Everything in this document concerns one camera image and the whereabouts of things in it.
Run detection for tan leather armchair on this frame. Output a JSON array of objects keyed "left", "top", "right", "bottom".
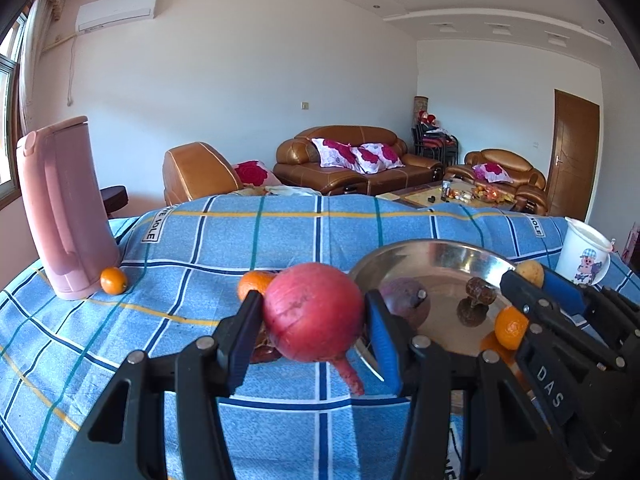
[{"left": 162, "top": 141, "right": 246, "bottom": 207}]

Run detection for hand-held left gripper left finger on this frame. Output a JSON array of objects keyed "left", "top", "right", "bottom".
[{"left": 56, "top": 289, "right": 266, "bottom": 480}]

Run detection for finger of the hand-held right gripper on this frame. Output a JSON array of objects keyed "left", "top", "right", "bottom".
[
  {"left": 500, "top": 269, "right": 549, "bottom": 347},
  {"left": 542, "top": 266, "right": 589, "bottom": 317}
]

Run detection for small white red floral pillow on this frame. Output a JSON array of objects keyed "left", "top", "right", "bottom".
[{"left": 472, "top": 162, "right": 513, "bottom": 184}]

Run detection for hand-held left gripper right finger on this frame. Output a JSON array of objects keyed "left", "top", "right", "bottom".
[{"left": 364, "top": 289, "right": 571, "bottom": 480}]

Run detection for white cartoon print cup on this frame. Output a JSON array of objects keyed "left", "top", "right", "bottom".
[{"left": 555, "top": 216, "right": 615, "bottom": 286}]

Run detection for dark padded stool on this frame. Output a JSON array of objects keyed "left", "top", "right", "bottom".
[{"left": 100, "top": 186, "right": 128, "bottom": 220}]

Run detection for red round radish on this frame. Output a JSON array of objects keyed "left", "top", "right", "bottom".
[{"left": 262, "top": 262, "right": 367, "bottom": 396}]

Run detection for white air conditioner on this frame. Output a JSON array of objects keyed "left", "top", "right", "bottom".
[{"left": 75, "top": 0, "right": 158, "bottom": 35}]

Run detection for blue plaid tablecloth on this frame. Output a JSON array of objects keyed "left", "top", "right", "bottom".
[{"left": 0, "top": 192, "right": 640, "bottom": 480}]

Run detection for window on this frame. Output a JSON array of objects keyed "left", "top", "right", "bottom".
[{"left": 0, "top": 10, "right": 31, "bottom": 206}]

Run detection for brown wooden door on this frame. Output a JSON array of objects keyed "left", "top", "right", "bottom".
[{"left": 545, "top": 89, "right": 601, "bottom": 222}]

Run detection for brown leather sofa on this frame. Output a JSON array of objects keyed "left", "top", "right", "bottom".
[{"left": 272, "top": 125, "right": 446, "bottom": 197}]

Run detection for brown leather armchair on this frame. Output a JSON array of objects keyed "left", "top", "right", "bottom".
[{"left": 446, "top": 148, "right": 549, "bottom": 216}]

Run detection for small orange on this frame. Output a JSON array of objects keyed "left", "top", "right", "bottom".
[{"left": 100, "top": 266, "right": 128, "bottom": 296}]

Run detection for pile of snacks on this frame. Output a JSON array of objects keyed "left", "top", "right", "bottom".
[{"left": 450, "top": 181, "right": 516, "bottom": 203}]

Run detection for yellow fruit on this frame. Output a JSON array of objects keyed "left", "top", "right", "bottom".
[{"left": 514, "top": 259, "right": 546, "bottom": 287}]

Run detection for pink red rose pillow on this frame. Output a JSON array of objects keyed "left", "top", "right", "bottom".
[{"left": 232, "top": 160, "right": 282, "bottom": 188}]

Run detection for stainless steel bowl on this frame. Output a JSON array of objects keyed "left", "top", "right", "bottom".
[{"left": 347, "top": 239, "right": 526, "bottom": 381}]

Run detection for pink electric kettle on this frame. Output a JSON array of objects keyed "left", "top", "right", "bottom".
[{"left": 16, "top": 116, "right": 121, "bottom": 302}]

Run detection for brown wrinkled fruit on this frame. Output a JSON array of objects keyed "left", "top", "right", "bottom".
[
  {"left": 465, "top": 277, "right": 497, "bottom": 306},
  {"left": 250, "top": 325, "right": 283, "bottom": 365}
]

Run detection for wooden coffee table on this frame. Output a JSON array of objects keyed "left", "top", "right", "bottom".
[{"left": 375, "top": 180, "right": 518, "bottom": 211}]

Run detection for stacked dark chairs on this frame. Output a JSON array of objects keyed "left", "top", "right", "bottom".
[{"left": 411, "top": 122, "right": 458, "bottom": 163}]

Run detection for curtain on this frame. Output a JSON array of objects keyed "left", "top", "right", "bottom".
[{"left": 17, "top": 0, "right": 66, "bottom": 136}]

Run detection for white cloth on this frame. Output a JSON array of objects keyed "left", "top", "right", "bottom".
[{"left": 265, "top": 185, "right": 321, "bottom": 197}]

